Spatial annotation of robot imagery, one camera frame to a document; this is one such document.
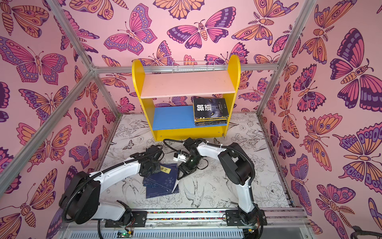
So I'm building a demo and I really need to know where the navy book yellow label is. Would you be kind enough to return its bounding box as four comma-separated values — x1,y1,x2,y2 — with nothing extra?
145,163,178,191

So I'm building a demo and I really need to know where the navy book underneath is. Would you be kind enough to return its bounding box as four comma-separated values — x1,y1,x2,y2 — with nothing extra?
143,178,179,199

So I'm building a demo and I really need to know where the black wolf eye book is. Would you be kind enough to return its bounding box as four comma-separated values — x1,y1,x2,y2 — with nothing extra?
193,98,229,120

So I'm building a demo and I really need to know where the black book orange title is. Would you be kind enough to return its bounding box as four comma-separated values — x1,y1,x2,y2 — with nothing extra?
195,120,227,126

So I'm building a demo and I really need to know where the yellow cartoon book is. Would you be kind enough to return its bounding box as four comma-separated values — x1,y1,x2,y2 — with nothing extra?
194,118,228,122

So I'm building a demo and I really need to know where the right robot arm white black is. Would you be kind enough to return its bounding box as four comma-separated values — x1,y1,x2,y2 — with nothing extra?
163,138,266,229

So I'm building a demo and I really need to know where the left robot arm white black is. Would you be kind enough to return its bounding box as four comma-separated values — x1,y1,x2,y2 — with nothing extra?
59,144,164,226

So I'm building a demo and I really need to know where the yellow pink blue bookshelf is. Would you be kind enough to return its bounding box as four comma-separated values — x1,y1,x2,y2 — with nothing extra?
132,55,241,141

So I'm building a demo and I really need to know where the small green circuit board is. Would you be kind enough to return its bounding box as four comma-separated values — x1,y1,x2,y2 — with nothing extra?
117,231,133,239

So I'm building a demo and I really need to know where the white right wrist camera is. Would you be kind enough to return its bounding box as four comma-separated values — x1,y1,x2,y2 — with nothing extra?
173,152,189,163

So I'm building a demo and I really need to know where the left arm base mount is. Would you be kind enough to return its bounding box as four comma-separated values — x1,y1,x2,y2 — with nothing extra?
104,211,148,228

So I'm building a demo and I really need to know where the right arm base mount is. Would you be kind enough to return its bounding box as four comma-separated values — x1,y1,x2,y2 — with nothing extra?
225,209,268,227

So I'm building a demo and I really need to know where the white slotted cable duct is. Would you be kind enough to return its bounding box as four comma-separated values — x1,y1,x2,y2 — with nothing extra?
68,228,245,239

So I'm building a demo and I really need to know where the aluminium front rail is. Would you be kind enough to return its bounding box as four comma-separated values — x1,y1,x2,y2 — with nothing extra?
62,207,308,230

